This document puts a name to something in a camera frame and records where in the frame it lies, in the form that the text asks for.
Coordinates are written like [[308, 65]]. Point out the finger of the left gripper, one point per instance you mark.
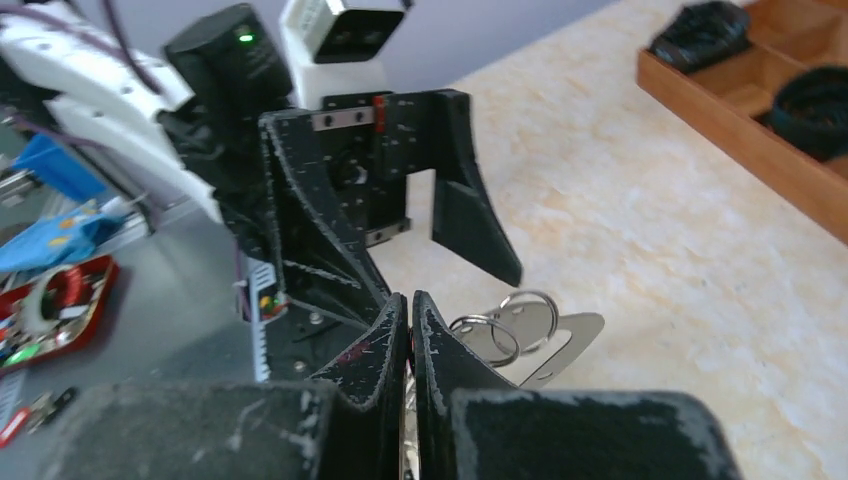
[[320, 256], [464, 219]]

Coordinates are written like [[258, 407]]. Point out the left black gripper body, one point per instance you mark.
[[371, 144]]

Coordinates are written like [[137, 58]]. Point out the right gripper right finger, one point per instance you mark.
[[444, 368]]

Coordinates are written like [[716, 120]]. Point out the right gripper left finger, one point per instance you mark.
[[361, 424]]

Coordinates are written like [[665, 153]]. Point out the metal key holder plate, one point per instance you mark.
[[528, 323]]

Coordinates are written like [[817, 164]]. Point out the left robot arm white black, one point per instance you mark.
[[190, 117]]

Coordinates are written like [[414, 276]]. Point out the red tray with tools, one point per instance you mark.
[[56, 314]]

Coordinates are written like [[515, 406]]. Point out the blue plastic bin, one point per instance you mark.
[[53, 166]]

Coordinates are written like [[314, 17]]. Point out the orange wooden compartment tray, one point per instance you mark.
[[729, 101]]

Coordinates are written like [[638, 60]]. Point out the black rolled belt left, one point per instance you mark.
[[701, 35]]

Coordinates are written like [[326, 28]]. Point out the black rolled belt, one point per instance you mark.
[[701, 35], [810, 112]]

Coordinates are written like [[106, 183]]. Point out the black rolled belt middle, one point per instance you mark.
[[810, 112]]

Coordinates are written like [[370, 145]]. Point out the white slotted cable duct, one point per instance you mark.
[[259, 301]]

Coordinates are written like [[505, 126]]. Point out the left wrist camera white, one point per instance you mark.
[[331, 46]]

